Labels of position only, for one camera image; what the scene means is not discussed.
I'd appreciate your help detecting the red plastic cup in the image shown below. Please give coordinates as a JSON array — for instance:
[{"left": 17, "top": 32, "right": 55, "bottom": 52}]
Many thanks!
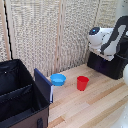
[{"left": 76, "top": 75, "right": 90, "bottom": 92}]

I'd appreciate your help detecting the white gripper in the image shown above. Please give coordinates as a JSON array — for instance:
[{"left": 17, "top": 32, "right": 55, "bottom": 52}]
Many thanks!
[{"left": 94, "top": 48, "right": 114, "bottom": 62}]

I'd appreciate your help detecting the black fabric storage box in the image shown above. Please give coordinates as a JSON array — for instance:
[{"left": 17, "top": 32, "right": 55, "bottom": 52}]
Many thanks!
[{"left": 0, "top": 59, "right": 51, "bottom": 128}]

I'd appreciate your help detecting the dark blue binder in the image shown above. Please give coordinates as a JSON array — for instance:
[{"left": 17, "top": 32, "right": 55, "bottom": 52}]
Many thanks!
[{"left": 33, "top": 68, "right": 55, "bottom": 104}]

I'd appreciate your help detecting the beige woven folding screen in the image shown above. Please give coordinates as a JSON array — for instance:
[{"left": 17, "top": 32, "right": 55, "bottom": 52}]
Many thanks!
[{"left": 0, "top": 0, "right": 128, "bottom": 78}]

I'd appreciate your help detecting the blue plastic bowl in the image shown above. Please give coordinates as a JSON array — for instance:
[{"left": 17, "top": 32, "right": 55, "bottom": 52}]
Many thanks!
[{"left": 50, "top": 73, "right": 67, "bottom": 87}]

